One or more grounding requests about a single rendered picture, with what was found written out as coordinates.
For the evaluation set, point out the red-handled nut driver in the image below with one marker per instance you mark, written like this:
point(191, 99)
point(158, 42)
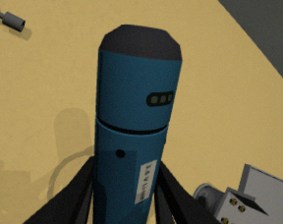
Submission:
point(12, 21)

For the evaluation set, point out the grey l-shaped metal bracket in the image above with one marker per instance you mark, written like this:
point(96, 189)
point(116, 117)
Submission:
point(225, 208)

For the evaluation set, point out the dark blue electric nut driver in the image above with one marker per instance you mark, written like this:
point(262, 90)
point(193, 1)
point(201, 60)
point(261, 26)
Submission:
point(138, 70)

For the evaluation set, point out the brass hex nut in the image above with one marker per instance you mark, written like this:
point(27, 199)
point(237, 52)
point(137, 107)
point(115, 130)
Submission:
point(225, 221)
point(234, 202)
point(242, 209)

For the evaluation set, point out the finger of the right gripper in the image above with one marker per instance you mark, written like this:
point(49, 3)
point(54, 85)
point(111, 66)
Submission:
point(202, 200)

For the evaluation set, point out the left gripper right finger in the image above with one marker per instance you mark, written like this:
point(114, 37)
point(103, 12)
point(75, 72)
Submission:
point(185, 209)

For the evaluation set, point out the grey shallow tray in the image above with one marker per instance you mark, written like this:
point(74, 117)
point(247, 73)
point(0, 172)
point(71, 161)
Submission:
point(266, 189)

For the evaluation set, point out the black cylinder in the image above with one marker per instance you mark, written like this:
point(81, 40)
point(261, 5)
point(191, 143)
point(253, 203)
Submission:
point(212, 195)

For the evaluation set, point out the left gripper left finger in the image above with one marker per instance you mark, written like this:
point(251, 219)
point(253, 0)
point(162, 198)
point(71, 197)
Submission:
point(73, 199)

